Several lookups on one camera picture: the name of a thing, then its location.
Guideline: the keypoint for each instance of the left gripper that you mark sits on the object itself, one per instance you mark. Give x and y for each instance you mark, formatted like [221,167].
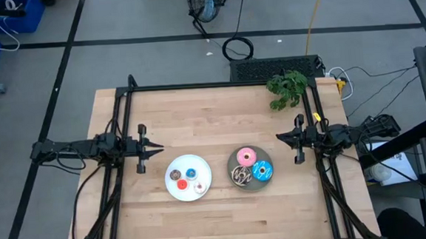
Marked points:
[143,164]

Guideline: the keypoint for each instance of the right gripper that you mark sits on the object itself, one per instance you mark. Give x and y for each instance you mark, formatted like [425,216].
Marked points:
[300,155]

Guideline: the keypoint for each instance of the small chocolate sprinkle donut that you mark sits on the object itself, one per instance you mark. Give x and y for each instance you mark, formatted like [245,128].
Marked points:
[173,177]

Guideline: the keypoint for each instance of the large blue iced donut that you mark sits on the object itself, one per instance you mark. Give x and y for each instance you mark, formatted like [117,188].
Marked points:
[268,174]

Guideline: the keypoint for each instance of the small blue iced donut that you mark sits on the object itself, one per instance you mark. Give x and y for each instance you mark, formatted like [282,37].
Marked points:
[188,176]

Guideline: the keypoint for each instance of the small red iced donut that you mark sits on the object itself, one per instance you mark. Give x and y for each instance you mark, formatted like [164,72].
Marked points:
[179,186]

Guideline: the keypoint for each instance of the large pink iced donut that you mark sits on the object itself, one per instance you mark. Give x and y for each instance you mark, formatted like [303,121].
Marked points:
[241,160]

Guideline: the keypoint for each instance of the small white sprinkle donut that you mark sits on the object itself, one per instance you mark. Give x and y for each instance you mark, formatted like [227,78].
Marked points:
[197,190]

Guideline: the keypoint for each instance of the large chocolate sprinkle donut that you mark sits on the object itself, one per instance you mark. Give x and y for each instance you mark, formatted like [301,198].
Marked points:
[236,179]

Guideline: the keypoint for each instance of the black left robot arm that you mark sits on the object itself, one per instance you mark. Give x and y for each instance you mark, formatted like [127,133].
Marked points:
[70,147]

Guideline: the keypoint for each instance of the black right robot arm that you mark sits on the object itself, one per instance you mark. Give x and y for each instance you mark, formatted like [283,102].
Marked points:
[347,133]

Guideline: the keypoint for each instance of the yellow tag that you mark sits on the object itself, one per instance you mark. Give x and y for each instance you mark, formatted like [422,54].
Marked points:
[317,117]

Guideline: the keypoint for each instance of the white round plate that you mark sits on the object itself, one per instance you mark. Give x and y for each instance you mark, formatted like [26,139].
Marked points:
[186,162]

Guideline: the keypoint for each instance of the green potted plant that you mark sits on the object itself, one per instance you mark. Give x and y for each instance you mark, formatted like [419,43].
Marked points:
[289,87]

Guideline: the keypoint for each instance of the grey round plate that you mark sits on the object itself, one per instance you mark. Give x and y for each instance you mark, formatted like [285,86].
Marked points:
[232,162]

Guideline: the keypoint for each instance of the black perforated computer case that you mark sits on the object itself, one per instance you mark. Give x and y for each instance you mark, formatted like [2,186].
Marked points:
[254,69]

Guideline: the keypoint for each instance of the white cup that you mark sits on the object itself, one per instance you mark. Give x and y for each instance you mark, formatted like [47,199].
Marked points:
[381,172]

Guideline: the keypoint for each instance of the white paper sheet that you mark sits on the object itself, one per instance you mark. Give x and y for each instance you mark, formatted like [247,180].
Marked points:
[401,163]

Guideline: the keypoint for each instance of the black office chair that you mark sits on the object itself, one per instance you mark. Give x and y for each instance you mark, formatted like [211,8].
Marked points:
[401,226]

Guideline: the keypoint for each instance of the black floor fan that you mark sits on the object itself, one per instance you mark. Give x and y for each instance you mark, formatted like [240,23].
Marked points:
[208,6]

